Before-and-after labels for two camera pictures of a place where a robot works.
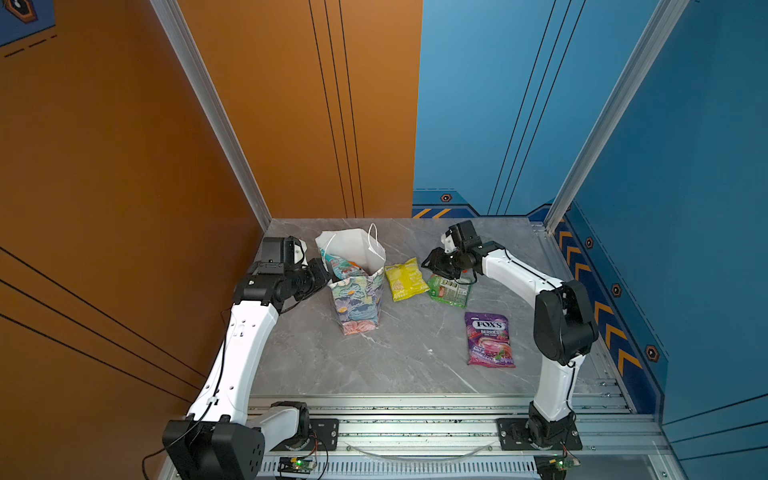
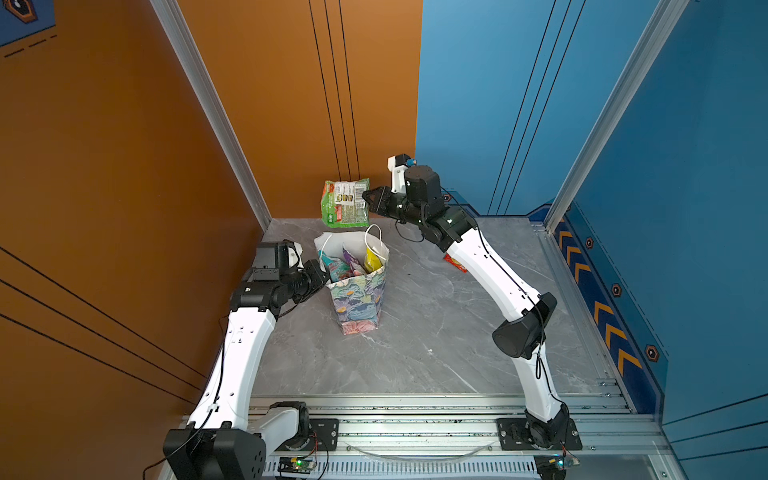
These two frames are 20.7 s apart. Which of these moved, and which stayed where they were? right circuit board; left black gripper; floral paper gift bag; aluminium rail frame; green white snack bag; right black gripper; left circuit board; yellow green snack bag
Moved: yellow green snack bag; right black gripper; green white snack bag
Stayed: left black gripper; floral paper gift bag; right circuit board; left circuit board; aluminium rail frame
